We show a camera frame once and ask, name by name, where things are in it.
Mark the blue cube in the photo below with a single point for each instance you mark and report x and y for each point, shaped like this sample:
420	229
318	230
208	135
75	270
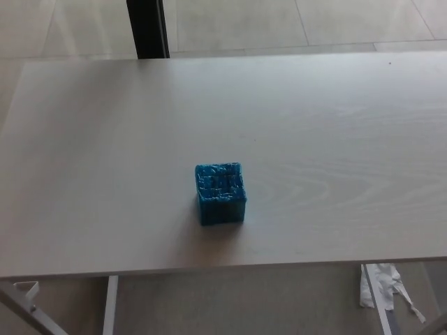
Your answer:
220	195

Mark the black vertical post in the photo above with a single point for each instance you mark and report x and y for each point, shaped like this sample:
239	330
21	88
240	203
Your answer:
145	28

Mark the white slanted table leg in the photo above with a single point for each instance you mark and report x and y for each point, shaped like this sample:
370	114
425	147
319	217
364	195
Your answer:
386	324

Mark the white metal hook bracket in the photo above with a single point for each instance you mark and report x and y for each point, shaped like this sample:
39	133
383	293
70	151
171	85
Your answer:
30	290

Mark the white diagonal table brace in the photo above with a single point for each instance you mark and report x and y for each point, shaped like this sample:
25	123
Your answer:
24	314

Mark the white vertical table leg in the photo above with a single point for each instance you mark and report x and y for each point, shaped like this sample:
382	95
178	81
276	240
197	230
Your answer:
110	307

